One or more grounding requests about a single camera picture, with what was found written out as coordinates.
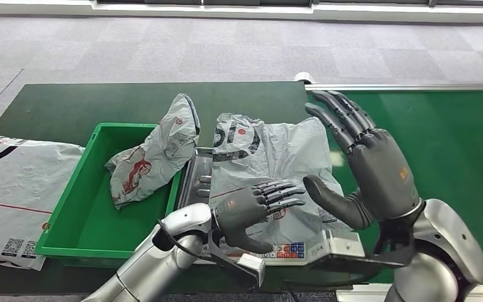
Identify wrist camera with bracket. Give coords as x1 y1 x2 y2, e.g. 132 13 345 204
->
207 228 267 289
306 216 418 276

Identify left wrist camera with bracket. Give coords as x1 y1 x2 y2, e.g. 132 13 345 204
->
207 228 267 289

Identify steel-topped weighing scale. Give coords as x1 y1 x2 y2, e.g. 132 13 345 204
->
177 147 366 267

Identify grey package black letter print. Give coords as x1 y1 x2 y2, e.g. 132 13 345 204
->
208 112 353 252

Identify green plastic bin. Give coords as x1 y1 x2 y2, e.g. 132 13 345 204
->
36 121 184 268

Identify conveyor end roller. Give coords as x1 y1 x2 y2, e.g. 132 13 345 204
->
293 71 317 86

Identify white window sill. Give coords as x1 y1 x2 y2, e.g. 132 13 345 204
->
0 0 483 25

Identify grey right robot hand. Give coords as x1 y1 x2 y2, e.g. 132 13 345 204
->
303 89 425 230

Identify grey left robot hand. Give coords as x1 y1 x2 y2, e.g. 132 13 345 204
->
213 179 308 255

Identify green conveyor belt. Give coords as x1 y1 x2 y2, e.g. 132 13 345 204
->
306 89 483 287

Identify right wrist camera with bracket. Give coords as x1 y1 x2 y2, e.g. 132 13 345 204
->
306 216 418 276

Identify large white package QR labels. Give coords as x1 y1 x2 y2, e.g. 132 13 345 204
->
0 135 87 272

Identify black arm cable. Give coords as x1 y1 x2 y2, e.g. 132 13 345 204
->
157 219 218 264

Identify grey package red cartoon print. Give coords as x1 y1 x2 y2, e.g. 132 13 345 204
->
104 93 202 211

